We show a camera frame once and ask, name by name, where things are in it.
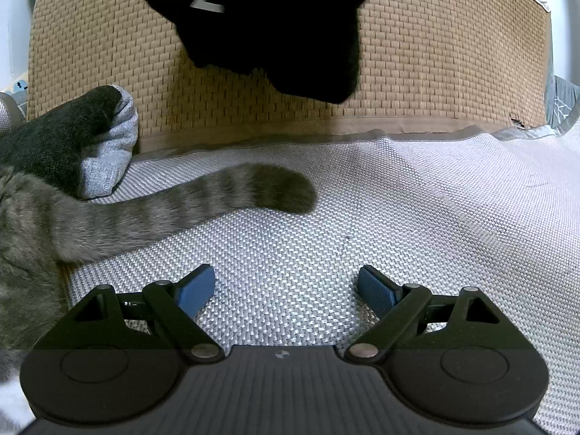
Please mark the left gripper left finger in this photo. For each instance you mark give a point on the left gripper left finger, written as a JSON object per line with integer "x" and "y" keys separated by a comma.
{"x": 173, "y": 308}

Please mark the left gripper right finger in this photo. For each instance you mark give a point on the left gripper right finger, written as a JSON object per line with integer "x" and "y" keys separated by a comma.
{"x": 399, "y": 310}

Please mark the black printed sweatshirt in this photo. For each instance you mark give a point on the black printed sweatshirt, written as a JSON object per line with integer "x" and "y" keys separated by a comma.
{"x": 307, "y": 48}

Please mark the grey tabby cat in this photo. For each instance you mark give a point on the grey tabby cat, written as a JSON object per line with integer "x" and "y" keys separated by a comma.
{"x": 42, "y": 227}

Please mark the black grey folded garment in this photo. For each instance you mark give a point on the black grey folded garment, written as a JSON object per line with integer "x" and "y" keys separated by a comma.
{"x": 82, "y": 147}

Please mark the cluttered side desk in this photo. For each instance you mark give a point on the cluttered side desk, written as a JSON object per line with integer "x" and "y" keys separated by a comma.
{"x": 13, "y": 106}

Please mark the grey patterned bed sheet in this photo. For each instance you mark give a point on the grey patterned bed sheet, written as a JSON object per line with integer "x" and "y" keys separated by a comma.
{"x": 562, "y": 104}

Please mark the woven tan upright mattress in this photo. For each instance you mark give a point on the woven tan upright mattress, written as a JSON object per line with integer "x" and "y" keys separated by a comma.
{"x": 221, "y": 71}

